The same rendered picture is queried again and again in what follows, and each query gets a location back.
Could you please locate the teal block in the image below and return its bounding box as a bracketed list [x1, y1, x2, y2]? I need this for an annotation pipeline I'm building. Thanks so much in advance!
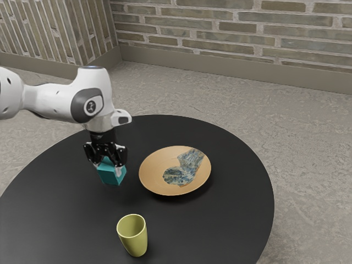
[96, 156, 128, 186]

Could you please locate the tan plate with blue pattern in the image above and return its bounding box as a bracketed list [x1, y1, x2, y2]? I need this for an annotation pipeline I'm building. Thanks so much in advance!
[138, 146, 212, 196]

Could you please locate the olive green cup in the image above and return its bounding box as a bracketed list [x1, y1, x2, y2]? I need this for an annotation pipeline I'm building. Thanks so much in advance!
[116, 214, 147, 258]

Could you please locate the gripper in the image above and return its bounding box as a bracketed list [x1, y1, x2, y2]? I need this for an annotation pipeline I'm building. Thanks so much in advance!
[83, 128, 129, 177]

